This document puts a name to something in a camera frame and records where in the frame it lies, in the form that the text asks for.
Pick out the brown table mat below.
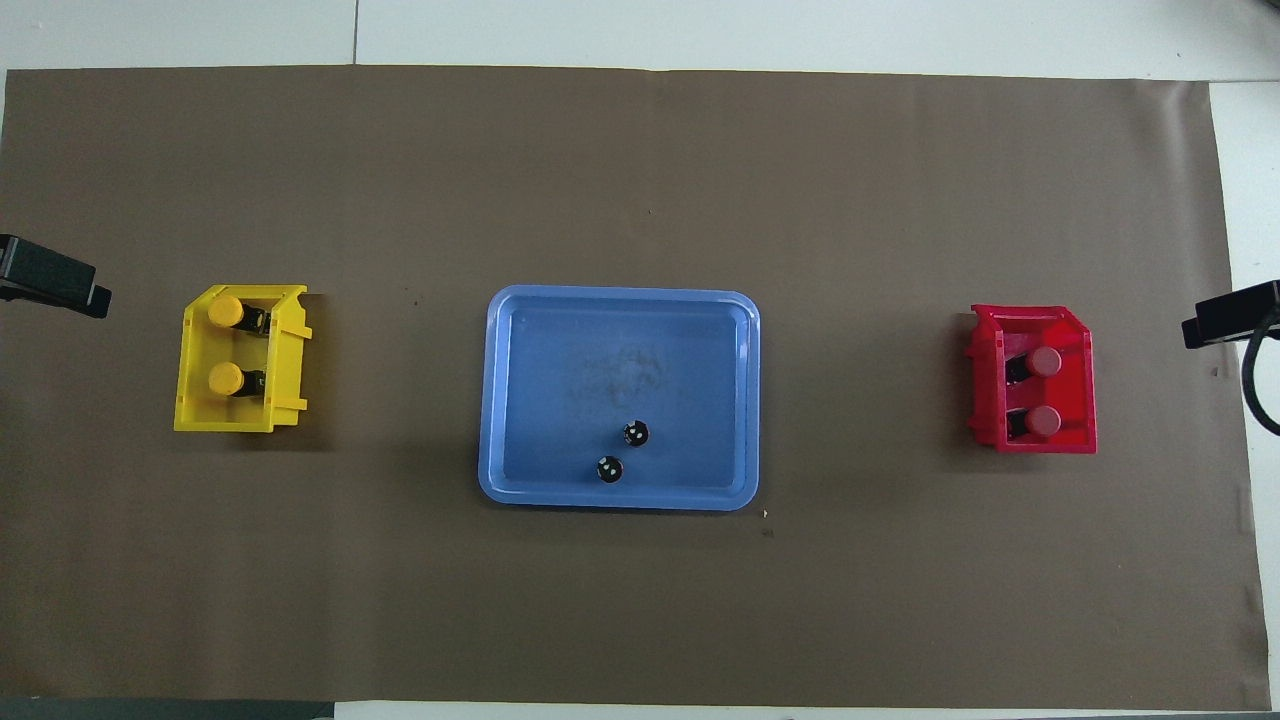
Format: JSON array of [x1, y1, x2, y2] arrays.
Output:
[[0, 65, 1269, 711]]

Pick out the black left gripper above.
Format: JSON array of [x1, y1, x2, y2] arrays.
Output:
[[0, 235, 112, 320]]

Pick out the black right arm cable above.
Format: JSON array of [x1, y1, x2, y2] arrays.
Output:
[[1241, 308, 1280, 438]]

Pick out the yellow push button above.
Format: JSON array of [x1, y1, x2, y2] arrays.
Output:
[[207, 361, 269, 399], [207, 294, 271, 336]]

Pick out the blue plastic tray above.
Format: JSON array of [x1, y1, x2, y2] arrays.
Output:
[[478, 285, 762, 512]]

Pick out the yellow plastic bin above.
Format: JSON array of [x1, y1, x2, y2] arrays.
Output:
[[174, 284, 313, 434]]

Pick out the red plastic bin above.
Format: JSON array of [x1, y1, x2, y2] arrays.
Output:
[[966, 304, 1098, 456]]

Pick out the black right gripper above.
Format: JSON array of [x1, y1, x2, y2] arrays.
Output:
[[1182, 282, 1280, 351]]

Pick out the red push button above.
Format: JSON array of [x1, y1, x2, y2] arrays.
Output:
[[1003, 346, 1063, 386], [1005, 404, 1063, 441]]

